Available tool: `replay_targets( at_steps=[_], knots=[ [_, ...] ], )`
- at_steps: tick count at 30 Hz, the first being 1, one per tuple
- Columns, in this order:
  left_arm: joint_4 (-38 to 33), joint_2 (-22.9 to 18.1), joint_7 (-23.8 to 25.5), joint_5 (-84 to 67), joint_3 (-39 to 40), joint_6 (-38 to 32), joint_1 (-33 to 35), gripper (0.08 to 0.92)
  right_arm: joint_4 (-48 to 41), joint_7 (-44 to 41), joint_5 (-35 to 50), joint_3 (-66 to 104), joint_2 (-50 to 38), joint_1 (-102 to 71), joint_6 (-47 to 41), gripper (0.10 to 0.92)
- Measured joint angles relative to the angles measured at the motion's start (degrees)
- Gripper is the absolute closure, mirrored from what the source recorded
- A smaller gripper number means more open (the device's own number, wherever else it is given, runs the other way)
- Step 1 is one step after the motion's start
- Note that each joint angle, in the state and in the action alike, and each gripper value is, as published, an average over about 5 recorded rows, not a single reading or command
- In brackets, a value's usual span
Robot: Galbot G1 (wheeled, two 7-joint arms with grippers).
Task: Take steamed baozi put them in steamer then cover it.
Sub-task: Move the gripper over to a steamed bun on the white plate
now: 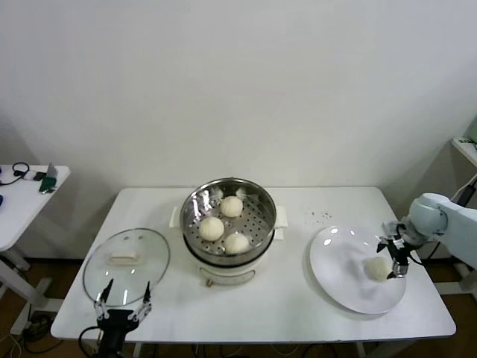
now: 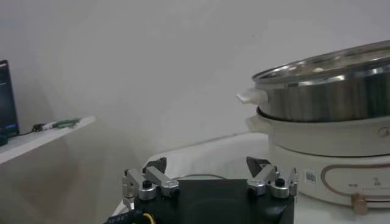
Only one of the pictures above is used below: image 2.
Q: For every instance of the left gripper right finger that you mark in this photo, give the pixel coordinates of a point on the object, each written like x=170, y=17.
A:
x=265, y=177

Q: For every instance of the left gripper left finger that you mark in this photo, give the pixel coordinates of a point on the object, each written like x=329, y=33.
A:
x=155, y=177

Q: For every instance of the round glass pot lid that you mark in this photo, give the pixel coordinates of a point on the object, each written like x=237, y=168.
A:
x=198, y=175

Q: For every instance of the stainless steel steamer basket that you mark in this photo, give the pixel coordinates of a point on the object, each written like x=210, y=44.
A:
x=320, y=100

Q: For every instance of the cream electric cooker base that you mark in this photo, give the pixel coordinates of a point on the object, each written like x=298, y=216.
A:
x=304, y=137

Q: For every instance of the small white device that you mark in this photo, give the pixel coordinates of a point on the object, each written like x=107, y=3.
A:
x=49, y=125

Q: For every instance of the white side table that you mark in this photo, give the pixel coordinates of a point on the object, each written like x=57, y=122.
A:
x=36, y=138

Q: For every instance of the dark computer monitor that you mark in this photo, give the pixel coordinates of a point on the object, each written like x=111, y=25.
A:
x=7, y=103

